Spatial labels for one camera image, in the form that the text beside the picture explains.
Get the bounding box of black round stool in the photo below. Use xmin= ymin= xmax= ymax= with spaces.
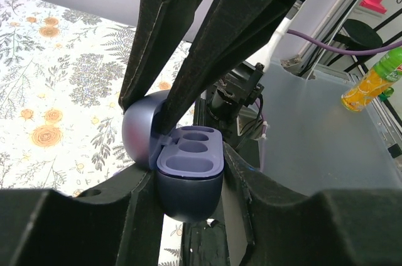
xmin=327 ymin=19 xmax=383 ymax=73

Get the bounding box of purple earbud charging case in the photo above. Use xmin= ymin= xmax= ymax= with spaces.
xmin=122 ymin=91 xmax=224 ymax=223

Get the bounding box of pink object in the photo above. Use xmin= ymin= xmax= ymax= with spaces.
xmin=359 ymin=0 xmax=387 ymax=14

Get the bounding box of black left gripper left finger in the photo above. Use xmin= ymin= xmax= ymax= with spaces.
xmin=1 ymin=166 xmax=163 ymax=265

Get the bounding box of orange juice bottle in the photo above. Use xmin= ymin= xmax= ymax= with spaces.
xmin=341 ymin=47 xmax=401 ymax=112

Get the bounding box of floral table mat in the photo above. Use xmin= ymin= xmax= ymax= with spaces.
xmin=1 ymin=0 xmax=183 ymax=265

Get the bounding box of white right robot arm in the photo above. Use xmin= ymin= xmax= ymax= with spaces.
xmin=119 ymin=0 xmax=304 ymax=134

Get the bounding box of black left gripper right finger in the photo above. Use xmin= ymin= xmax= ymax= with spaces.
xmin=222 ymin=145 xmax=401 ymax=265

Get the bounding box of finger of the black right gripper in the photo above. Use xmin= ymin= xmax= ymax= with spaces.
xmin=158 ymin=0 xmax=297 ymax=135
xmin=119 ymin=0 xmax=203 ymax=111

